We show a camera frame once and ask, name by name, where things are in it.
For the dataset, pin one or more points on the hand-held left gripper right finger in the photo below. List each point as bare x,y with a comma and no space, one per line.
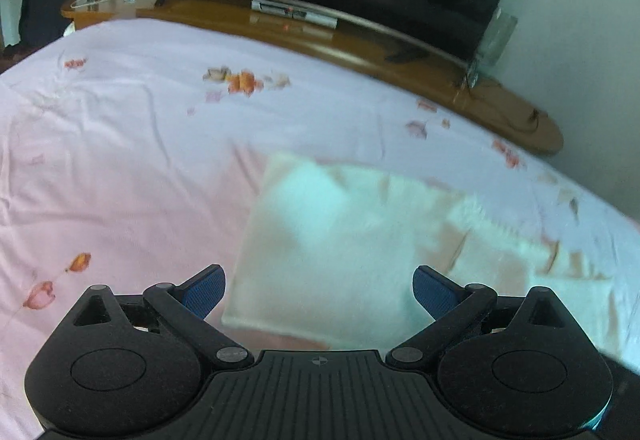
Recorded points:
434,292

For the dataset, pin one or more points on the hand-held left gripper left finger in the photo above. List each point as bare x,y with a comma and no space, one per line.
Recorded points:
205,292

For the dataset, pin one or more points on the small white garment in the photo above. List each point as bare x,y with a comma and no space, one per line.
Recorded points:
325,240

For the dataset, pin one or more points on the pink floral bed sheet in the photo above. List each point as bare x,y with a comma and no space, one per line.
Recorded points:
125,129

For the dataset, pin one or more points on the clear glass vase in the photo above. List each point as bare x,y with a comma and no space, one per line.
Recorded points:
492,42

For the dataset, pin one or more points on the wooden television stand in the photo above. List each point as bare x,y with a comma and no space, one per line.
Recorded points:
350,44

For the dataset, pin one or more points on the silver set-top box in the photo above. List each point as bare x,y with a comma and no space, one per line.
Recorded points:
292,11

